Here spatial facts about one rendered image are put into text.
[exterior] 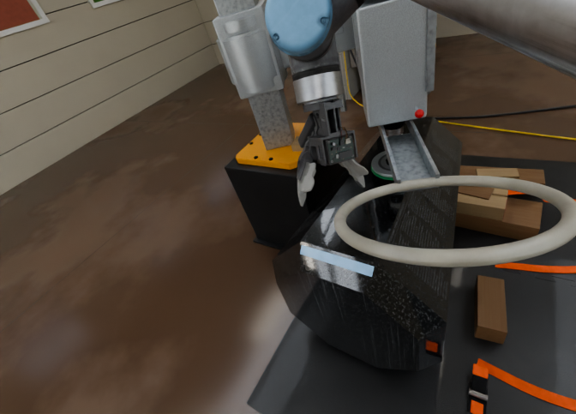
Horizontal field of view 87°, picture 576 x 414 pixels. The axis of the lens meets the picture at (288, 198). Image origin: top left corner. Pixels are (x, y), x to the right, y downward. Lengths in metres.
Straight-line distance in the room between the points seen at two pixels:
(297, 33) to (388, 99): 0.81
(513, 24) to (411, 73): 0.92
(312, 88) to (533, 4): 0.36
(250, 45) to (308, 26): 1.25
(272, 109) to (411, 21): 0.97
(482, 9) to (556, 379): 1.75
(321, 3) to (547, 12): 0.26
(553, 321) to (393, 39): 1.56
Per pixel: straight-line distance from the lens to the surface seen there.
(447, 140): 1.89
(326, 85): 0.57
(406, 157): 1.15
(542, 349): 1.97
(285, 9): 0.46
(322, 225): 1.29
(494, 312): 1.87
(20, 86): 6.64
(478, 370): 1.79
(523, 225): 2.27
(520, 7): 0.29
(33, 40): 6.81
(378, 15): 1.14
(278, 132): 1.92
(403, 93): 1.23
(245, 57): 1.71
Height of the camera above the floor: 1.70
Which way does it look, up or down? 37 degrees down
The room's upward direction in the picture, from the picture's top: 19 degrees counter-clockwise
